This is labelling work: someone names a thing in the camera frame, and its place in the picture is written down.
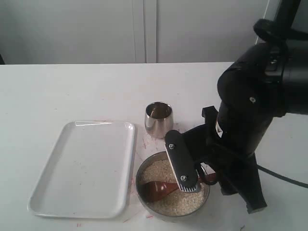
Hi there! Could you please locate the white cabinet behind table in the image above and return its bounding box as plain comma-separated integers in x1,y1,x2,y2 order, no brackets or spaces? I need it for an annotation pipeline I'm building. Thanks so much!
0,0,279,64

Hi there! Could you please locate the steel bowl of rice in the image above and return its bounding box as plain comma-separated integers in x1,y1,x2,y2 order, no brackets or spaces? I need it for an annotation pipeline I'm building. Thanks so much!
135,151,210,221

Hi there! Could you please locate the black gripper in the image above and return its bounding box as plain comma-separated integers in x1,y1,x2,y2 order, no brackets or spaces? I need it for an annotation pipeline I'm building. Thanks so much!
165,106,267,214

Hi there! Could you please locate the white rectangular plastic tray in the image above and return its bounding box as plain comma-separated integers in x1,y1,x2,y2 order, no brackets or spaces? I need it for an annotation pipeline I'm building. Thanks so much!
27,121,136,219

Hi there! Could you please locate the stainless steel cup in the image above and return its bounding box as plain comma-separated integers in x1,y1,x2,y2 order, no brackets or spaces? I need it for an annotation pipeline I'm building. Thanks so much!
144,102,174,139

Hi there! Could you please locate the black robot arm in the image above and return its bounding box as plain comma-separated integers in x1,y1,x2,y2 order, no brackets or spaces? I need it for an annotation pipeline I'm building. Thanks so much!
165,0,308,213

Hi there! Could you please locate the brown wooden spoon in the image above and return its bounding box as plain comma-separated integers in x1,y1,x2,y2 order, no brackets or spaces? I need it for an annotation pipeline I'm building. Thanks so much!
141,168,218,202

